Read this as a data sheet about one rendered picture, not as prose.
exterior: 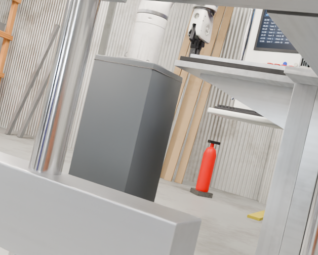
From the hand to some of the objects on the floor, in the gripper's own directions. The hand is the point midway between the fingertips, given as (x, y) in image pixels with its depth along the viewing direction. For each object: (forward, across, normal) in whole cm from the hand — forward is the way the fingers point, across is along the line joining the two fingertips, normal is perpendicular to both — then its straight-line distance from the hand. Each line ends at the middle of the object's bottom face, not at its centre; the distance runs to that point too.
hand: (194, 54), depth 158 cm
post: (+92, +10, +42) cm, 102 cm away
